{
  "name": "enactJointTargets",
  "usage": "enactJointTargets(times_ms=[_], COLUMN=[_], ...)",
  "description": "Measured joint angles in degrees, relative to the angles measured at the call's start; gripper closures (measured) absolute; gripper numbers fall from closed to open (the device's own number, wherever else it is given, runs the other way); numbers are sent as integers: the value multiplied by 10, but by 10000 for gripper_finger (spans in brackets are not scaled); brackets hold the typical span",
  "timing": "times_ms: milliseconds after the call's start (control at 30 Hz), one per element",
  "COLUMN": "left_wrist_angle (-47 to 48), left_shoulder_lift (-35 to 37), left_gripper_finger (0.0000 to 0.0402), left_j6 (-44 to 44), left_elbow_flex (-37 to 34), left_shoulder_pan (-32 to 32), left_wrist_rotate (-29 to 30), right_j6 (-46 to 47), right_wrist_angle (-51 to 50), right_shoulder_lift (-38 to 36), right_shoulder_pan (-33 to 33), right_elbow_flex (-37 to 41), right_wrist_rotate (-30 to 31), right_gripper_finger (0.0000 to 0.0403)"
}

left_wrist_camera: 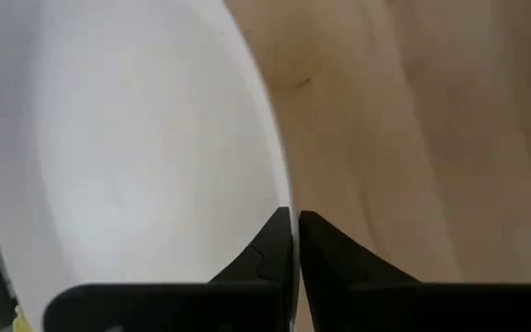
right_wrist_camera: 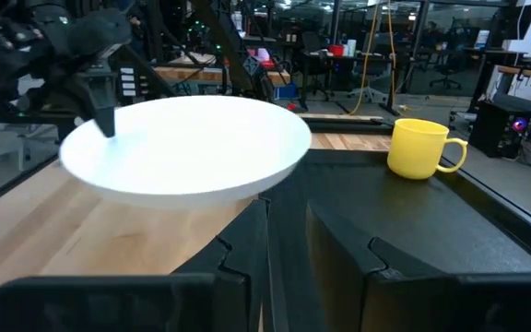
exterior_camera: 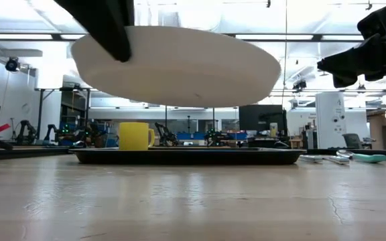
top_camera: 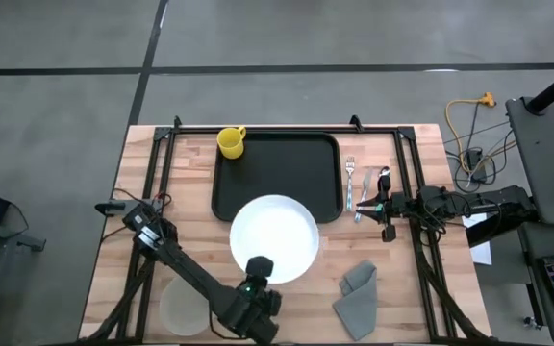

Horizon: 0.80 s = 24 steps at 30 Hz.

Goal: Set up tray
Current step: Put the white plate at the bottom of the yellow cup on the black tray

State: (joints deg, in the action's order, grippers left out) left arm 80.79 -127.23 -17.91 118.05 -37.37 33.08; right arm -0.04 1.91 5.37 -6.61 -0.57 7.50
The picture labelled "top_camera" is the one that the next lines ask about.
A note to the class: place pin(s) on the black metal rig frame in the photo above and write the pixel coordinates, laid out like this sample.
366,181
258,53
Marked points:
190,129

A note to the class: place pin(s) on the white plate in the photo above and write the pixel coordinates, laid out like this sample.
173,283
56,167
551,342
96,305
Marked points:
277,230

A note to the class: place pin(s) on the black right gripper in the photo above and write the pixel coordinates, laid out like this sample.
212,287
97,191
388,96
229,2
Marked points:
395,206

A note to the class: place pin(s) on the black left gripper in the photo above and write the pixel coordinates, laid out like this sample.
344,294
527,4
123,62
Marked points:
243,307

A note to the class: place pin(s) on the black serving tray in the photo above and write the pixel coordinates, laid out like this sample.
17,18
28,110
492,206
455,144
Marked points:
282,163

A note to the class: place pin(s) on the black power adapter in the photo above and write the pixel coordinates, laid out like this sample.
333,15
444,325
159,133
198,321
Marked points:
474,158

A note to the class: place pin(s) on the dark grey desk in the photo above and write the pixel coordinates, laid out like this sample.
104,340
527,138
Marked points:
551,154

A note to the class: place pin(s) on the yellow mug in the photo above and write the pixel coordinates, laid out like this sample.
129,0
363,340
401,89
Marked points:
231,142

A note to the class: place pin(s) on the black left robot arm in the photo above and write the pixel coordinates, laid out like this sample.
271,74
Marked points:
185,269

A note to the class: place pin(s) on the pale grey bowl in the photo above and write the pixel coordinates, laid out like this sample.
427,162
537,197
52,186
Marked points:
183,307

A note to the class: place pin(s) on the grey cloth napkin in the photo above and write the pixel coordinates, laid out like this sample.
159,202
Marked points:
359,303

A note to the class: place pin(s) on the white paper sheet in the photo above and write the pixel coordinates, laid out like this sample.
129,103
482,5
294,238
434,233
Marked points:
481,250

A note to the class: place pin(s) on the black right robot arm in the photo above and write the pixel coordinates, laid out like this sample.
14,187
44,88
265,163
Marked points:
493,204

